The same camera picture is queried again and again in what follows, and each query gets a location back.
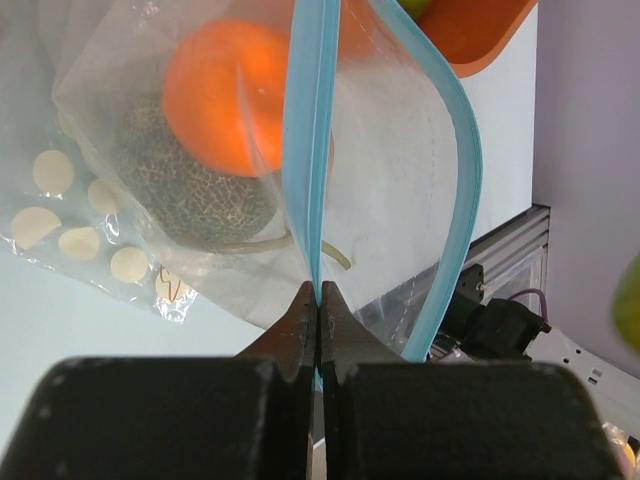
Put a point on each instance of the yellow green mango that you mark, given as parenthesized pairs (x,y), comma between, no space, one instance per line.
(625,305)

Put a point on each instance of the orange tangerine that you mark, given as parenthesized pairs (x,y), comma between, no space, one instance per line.
(223,96)

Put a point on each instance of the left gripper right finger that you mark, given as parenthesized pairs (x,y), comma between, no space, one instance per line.
(387,418)

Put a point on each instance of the netted green melon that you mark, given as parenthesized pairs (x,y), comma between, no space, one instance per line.
(195,206)

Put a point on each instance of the clear blue-zipper zip bag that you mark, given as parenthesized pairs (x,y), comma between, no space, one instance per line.
(381,169)

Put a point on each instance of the orange plastic basket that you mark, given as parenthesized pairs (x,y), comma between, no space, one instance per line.
(470,34)

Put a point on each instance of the light green guava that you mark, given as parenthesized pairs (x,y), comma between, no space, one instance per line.
(415,8)

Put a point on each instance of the clear dotted zip bag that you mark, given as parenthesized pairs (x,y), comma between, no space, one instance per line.
(55,212)

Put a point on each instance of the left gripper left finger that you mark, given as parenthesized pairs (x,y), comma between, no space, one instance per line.
(243,417)

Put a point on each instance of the right aluminium frame post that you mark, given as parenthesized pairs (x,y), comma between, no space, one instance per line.
(511,258)

